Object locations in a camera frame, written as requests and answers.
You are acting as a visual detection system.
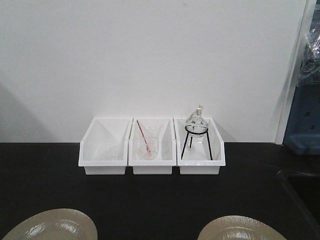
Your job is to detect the beige plate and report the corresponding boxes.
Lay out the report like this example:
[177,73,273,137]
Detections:
[3,208,98,240]
[197,214,301,240]

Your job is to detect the glass beaker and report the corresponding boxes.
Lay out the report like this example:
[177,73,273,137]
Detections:
[138,127,159,161]

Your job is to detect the middle white bin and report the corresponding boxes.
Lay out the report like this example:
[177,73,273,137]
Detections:
[128,117,177,175]

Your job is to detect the white bin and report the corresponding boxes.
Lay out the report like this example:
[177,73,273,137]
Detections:
[173,117,226,175]
[128,117,177,175]
[78,117,133,175]

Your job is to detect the red stirring rod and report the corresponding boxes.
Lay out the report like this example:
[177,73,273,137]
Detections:
[136,120,152,156]

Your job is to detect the glass alcohol lamp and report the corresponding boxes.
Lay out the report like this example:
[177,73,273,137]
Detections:
[185,105,208,138]

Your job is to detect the right white bin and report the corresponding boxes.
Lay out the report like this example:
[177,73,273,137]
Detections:
[173,117,226,175]

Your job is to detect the left white bin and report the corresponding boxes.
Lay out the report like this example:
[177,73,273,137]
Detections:
[78,117,133,175]

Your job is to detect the grey pegboard drying rack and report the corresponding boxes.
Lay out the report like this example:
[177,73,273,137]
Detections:
[283,0,320,156]

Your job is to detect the plastic bag of pegs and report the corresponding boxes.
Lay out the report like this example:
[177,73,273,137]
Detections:
[296,0,320,87]

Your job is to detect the black lab sink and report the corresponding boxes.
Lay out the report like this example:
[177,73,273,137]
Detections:
[277,170,320,231]

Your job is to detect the black wire tripod stand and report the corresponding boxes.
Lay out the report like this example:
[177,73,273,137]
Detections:
[181,125,213,161]

